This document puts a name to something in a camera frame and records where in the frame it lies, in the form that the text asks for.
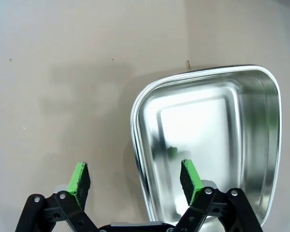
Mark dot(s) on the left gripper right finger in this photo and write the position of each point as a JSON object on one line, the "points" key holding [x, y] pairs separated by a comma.
{"points": [[192, 178]]}

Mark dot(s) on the stainless steel rectangular container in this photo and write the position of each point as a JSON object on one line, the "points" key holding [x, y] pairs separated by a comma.
{"points": [[207, 120]]}

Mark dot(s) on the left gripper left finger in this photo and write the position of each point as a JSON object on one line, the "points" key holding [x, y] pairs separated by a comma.
{"points": [[78, 178]]}

